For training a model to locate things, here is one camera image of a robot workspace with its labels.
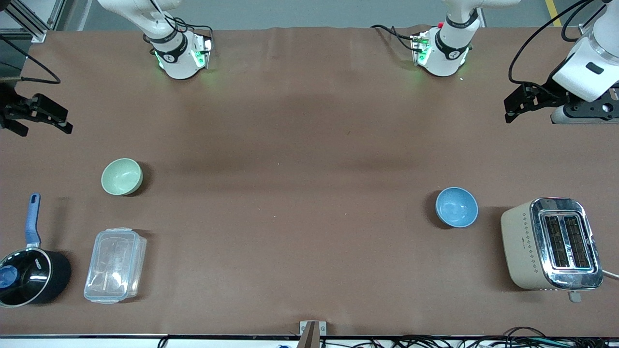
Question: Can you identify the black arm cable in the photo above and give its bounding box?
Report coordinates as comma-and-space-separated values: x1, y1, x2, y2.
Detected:
508, 0, 611, 86
0, 35, 61, 85

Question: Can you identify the black base cable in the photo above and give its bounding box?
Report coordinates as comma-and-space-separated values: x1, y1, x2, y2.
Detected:
370, 24, 417, 52

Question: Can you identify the black saucepan blue handle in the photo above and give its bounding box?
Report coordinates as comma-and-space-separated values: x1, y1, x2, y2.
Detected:
0, 193, 72, 308

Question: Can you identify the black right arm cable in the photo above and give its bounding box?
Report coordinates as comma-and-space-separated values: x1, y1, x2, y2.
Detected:
0, 35, 61, 85

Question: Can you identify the beige chrome toaster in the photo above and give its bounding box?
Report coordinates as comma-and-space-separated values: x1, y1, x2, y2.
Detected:
500, 197, 604, 304

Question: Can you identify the blue bowl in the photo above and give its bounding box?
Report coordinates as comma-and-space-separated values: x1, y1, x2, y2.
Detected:
435, 187, 479, 228

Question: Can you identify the black floor cable tangle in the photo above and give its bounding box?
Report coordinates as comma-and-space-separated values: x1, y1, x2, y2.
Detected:
317, 327, 619, 348

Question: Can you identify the brown table mat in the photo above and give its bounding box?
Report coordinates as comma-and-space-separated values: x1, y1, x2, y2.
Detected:
0, 26, 619, 338

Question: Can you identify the green bowl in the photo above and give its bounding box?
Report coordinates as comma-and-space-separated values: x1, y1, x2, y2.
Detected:
101, 158, 144, 196

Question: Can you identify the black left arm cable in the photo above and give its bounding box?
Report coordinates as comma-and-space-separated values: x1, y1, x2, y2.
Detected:
508, 0, 611, 86

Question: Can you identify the metal table edge bracket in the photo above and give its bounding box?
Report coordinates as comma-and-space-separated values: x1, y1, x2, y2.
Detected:
299, 320, 327, 348

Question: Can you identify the clear plastic lidded container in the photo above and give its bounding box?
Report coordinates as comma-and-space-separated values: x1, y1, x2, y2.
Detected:
83, 227, 147, 305

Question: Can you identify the aluminium frame profile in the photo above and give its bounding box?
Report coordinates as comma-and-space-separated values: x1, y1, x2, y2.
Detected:
0, 0, 66, 43

